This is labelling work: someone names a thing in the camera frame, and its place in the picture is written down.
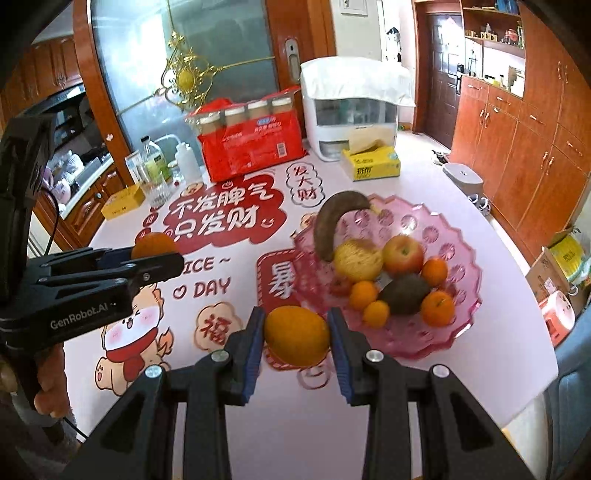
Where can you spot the dark brown banana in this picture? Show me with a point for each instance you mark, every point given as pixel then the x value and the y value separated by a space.
pixel 325 221

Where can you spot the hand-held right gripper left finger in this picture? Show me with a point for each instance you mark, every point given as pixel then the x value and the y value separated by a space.
pixel 251 357

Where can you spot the person's left hand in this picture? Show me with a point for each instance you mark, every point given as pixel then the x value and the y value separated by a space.
pixel 53 383

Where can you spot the clear drinking glass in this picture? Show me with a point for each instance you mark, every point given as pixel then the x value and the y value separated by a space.
pixel 152 189

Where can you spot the white plastic stool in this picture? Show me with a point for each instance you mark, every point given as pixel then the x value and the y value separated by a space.
pixel 464 177

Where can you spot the yellow tissue box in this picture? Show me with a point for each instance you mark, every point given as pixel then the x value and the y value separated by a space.
pixel 374 166

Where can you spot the dark sneakers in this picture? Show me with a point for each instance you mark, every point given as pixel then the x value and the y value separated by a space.
pixel 441 157

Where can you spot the white squeeze bottle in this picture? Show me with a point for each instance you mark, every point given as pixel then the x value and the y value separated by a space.
pixel 188 164

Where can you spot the wooden wall cabinet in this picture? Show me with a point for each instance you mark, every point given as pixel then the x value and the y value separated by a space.
pixel 531 138

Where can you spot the cardboard box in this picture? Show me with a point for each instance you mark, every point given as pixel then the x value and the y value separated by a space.
pixel 540 277

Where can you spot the red drink bottle pack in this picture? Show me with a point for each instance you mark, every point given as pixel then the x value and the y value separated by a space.
pixel 249 143

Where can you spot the yellow package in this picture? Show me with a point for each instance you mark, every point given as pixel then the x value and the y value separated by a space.
pixel 570 258

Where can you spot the white shoes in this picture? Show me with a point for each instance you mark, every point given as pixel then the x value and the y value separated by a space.
pixel 481 203

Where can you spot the dark green avocado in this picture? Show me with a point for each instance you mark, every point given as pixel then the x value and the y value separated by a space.
pixel 405 295

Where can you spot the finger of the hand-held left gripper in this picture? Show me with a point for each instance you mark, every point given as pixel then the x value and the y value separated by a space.
pixel 157 266
pixel 113 257

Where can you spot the frosted glass sliding door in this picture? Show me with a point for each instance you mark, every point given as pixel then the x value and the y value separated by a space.
pixel 184 37

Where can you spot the black range hood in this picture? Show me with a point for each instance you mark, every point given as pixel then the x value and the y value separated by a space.
pixel 69 115

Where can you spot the small orange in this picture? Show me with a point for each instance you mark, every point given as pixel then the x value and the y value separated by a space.
pixel 375 314
pixel 363 294
pixel 435 272
pixel 154 243
pixel 437 309

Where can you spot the flat yellow box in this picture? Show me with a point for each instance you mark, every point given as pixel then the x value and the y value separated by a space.
pixel 122 203

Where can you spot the white countertop appliance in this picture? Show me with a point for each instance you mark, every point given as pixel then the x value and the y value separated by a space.
pixel 351 134

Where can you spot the red yellow apple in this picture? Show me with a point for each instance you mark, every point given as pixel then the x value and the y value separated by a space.
pixel 403 256

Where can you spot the green label plastic bottle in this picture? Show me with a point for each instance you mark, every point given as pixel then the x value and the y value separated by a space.
pixel 159 161

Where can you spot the pink plastic fruit plate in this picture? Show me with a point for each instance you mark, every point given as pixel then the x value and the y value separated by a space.
pixel 445 334

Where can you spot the white cloth cover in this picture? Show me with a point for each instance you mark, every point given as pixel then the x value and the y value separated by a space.
pixel 355 78

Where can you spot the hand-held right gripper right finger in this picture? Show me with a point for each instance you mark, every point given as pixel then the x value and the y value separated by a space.
pixel 340 360

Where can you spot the small red fruit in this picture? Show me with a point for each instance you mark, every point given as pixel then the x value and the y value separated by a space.
pixel 340 287

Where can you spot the blue chair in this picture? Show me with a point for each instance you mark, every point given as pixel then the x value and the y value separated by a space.
pixel 570 392

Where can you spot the large yellow orange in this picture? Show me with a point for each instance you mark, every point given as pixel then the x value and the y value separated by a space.
pixel 298 336

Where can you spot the dark entrance door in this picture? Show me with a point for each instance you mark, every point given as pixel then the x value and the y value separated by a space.
pixel 441 83

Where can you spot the red white package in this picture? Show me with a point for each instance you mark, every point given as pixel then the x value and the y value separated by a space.
pixel 556 318

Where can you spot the wooden kitchen cabinets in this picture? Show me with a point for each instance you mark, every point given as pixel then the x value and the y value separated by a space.
pixel 55 64

